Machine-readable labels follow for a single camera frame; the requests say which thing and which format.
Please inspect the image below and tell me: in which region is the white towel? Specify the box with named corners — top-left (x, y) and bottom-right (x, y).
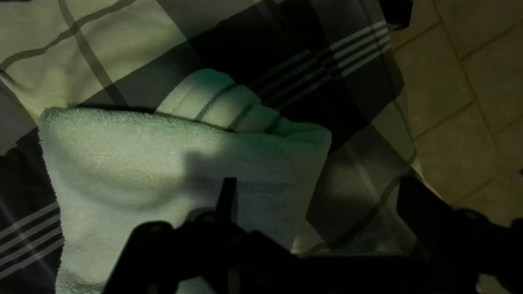
top-left (36, 67), bottom-right (333, 294)

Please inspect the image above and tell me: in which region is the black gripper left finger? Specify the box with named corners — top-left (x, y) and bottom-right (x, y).
top-left (103, 176), bottom-right (296, 294)

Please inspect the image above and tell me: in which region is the plaid bedspread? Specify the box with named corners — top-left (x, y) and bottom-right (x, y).
top-left (0, 0), bottom-right (421, 294)

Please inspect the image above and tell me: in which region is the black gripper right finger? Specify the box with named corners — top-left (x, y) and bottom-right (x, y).
top-left (397, 176), bottom-right (523, 294)

